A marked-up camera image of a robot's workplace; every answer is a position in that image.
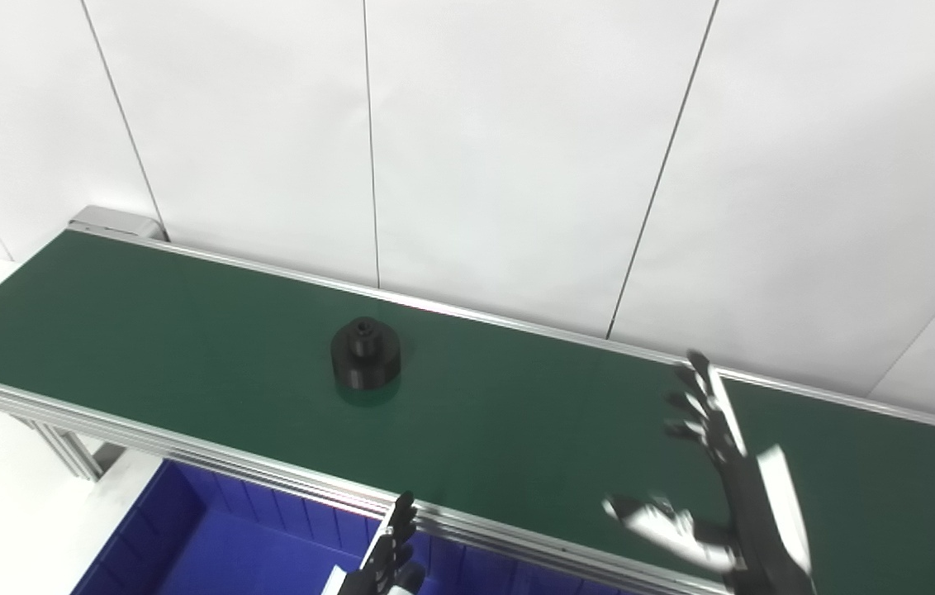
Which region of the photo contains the green conveyor belt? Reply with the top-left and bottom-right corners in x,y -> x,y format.
0,207 -> 935,595
0,230 -> 935,595

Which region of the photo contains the blue plastic bin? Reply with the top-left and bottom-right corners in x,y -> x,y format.
71,459 -> 629,595

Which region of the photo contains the black round flanged part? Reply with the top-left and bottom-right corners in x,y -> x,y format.
330,317 -> 402,390

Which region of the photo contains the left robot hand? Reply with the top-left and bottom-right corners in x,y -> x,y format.
323,492 -> 427,595

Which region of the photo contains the aluminium conveyor leg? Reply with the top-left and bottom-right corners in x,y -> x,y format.
17,417 -> 126,482

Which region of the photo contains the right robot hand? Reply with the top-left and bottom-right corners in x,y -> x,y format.
604,351 -> 815,595

